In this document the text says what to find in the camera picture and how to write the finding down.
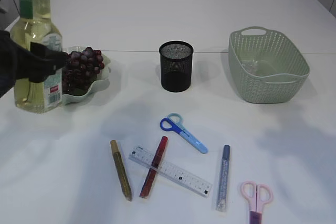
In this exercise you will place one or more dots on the clear plastic ruler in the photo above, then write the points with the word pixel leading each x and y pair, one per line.
pixel 172 172

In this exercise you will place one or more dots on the blue scissors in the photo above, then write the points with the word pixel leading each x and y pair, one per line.
pixel 174 122

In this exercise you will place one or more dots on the silver blue glitter pen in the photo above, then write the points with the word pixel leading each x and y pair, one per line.
pixel 223 180

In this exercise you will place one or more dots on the pink scissors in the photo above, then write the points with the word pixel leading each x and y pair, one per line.
pixel 251 191

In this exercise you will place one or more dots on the green wavy glass plate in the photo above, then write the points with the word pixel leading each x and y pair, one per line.
pixel 101 82

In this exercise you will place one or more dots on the green plastic woven basket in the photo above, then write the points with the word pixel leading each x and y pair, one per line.
pixel 282 67

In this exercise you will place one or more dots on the red glitter pen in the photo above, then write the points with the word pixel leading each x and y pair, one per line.
pixel 155 164

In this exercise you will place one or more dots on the red grape bunch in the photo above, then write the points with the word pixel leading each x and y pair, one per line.
pixel 81 70

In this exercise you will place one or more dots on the gold glitter pen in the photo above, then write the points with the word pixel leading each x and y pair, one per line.
pixel 122 175

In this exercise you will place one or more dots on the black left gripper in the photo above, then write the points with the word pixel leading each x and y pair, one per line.
pixel 17 62

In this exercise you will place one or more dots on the black mesh pen holder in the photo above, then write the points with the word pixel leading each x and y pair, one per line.
pixel 176 65

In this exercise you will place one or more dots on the yellow liquid plastic bottle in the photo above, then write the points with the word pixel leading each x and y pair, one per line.
pixel 35 32

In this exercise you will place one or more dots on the clear plastic sheet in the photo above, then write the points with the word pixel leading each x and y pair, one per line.
pixel 251 66

